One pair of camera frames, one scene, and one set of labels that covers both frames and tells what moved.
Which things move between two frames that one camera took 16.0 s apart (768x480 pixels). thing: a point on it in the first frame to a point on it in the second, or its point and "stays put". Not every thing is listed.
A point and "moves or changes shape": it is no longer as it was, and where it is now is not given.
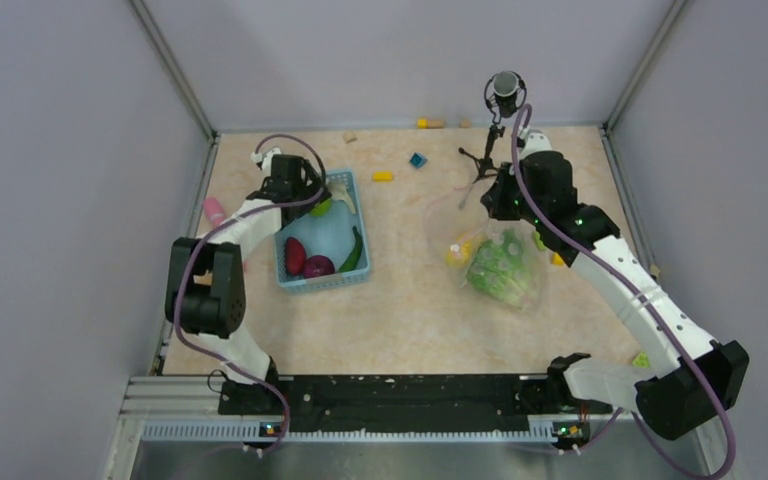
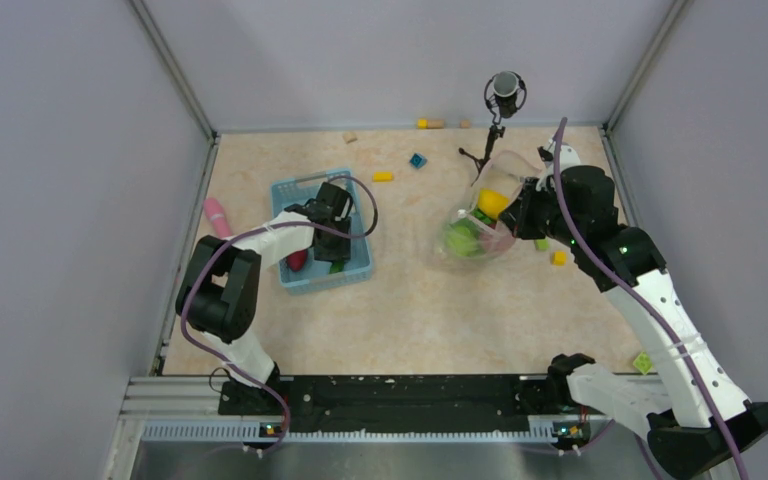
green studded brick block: (641, 360) stays put
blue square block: (418, 160) stays put
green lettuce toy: (500, 266) to (483, 217)
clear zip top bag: (501, 260) moves or changes shape
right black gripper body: (508, 202) to (540, 213)
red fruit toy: (295, 257) stays put
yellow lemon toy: (458, 256) moves or changes shape
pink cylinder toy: (214, 211) stays put
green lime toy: (321, 209) moves or changes shape
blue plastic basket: (326, 251) stays put
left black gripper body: (302, 190) to (338, 247)
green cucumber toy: (352, 261) to (337, 266)
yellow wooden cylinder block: (430, 124) stays put
